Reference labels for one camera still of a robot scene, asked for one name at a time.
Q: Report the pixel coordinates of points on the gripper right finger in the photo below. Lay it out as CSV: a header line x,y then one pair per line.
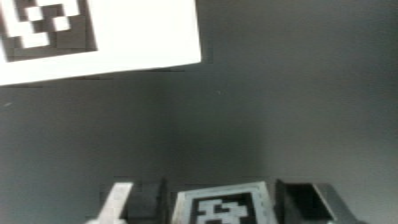
x,y
310,204

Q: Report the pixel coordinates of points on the white chair leg tagged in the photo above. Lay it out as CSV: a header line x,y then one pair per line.
x,y
232,204

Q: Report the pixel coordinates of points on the white marker base plate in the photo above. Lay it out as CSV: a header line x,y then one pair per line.
x,y
70,38

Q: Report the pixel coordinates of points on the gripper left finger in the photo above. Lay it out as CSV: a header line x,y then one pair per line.
x,y
136,204

